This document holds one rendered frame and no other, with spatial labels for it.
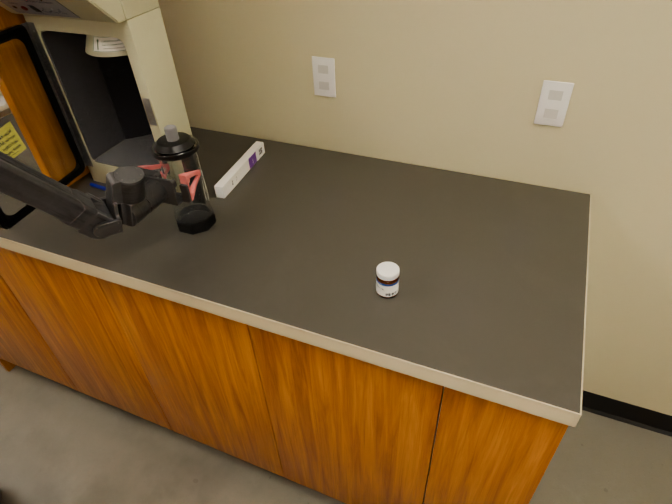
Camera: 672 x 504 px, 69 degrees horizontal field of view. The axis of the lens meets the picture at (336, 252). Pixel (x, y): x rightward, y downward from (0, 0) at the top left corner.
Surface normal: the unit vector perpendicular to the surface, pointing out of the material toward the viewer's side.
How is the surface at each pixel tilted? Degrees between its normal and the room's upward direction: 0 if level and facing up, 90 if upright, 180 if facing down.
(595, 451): 0
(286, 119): 90
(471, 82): 90
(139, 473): 0
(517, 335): 0
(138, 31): 90
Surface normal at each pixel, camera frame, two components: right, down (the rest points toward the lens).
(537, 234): -0.04, -0.76
